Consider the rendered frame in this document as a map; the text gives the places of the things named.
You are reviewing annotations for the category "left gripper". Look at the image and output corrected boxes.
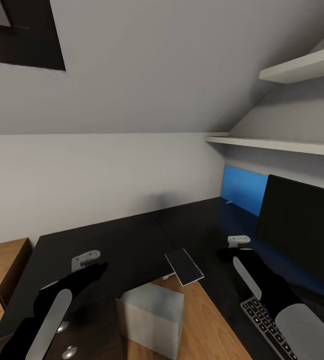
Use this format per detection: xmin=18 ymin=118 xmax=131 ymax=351
xmin=68 ymin=262 xmax=108 ymax=291

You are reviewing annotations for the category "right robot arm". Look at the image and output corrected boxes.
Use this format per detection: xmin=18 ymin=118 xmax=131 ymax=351
xmin=215 ymin=236 xmax=324 ymax=360

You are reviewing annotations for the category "monitor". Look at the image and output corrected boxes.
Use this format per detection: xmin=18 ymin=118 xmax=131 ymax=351
xmin=255 ymin=174 xmax=324 ymax=301

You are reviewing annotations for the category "mouse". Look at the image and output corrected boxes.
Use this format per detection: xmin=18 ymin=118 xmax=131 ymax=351
xmin=235 ymin=275 xmax=250 ymax=294

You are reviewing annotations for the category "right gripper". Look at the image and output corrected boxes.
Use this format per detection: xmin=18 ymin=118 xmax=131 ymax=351
xmin=215 ymin=247 xmax=236 ymax=263

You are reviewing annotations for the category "keyboard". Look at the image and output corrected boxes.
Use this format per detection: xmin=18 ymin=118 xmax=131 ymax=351
xmin=240 ymin=296 xmax=297 ymax=360

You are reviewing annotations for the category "notebook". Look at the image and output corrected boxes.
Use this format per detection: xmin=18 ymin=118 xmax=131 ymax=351
xmin=165 ymin=248 xmax=205 ymax=286

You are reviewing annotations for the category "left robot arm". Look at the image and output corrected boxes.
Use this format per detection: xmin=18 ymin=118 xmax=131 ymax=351
xmin=0 ymin=250 xmax=108 ymax=360

